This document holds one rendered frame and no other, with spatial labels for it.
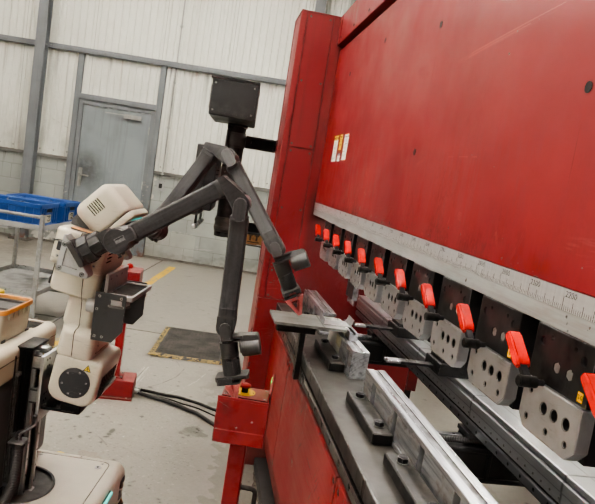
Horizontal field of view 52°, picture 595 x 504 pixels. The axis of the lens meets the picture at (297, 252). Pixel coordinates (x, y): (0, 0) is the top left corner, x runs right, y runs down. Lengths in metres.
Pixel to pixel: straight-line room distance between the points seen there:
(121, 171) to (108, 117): 0.80
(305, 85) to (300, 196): 0.54
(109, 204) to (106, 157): 7.53
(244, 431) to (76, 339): 0.63
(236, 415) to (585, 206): 1.31
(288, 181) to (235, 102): 0.49
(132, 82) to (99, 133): 0.89
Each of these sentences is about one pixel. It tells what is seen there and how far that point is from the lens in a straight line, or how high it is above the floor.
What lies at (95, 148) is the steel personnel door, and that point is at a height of 1.49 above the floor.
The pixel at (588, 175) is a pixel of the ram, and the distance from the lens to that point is 0.99.
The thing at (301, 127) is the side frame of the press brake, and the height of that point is 1.75.
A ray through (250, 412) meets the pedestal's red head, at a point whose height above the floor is 0.77.
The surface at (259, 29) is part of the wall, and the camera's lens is 9.42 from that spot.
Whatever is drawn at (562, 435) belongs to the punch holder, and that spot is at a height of 1.21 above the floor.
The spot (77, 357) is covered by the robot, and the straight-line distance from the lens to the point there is 2.17.
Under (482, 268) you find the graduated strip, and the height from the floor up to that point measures 1.39.
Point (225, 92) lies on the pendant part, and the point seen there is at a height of 1.87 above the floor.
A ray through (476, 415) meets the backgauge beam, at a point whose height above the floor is 0.94.
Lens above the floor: 1.50
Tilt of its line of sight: 7 degrees down
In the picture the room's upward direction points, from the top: 9 degrees clockwise
